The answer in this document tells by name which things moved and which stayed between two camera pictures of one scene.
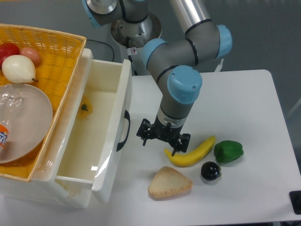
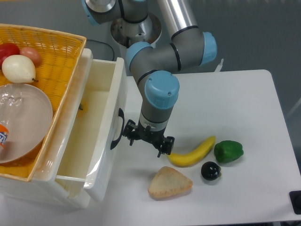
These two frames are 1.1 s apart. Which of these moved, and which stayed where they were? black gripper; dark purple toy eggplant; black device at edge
Moved: black gripper
Stayed: dark purple toy eggplant; black device at edge
